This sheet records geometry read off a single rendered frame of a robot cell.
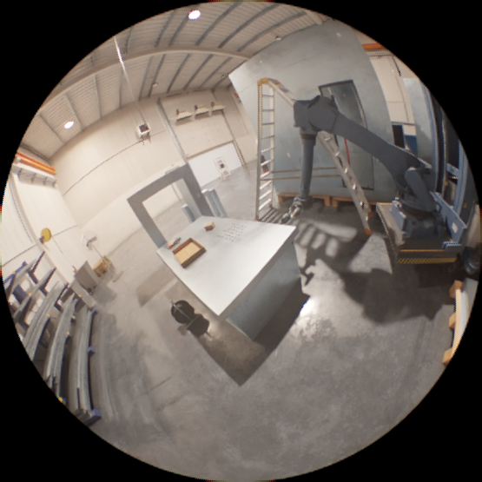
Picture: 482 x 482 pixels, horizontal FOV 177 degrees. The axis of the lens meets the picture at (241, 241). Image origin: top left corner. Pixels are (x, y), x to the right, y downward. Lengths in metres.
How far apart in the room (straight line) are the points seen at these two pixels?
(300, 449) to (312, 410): 0.37
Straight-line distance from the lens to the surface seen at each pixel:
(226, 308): 1.01
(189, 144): 11.72
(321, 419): 1.45
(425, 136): 6.44
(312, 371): 1.42
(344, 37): 3.04
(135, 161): 10.77
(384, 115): 2.69
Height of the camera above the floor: 1.41
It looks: 31 degrees down
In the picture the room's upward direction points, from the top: 25 degrees counter-clockwise
